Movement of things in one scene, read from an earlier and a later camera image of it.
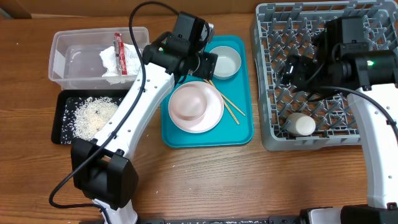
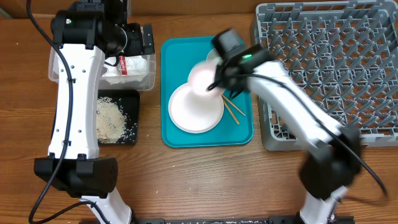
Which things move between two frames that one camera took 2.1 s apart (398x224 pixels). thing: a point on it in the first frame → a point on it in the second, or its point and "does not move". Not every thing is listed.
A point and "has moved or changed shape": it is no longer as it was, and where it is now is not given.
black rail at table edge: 269,220 does not move
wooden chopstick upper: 223,96 does not move
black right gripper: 292,74 → 223,84
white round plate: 196,107 does not move
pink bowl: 188,102 has moved or changed shape
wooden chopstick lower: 224,102 does not move
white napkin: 133,64 does not move
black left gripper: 205,68 → 137,47
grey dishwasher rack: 282,29 does not move
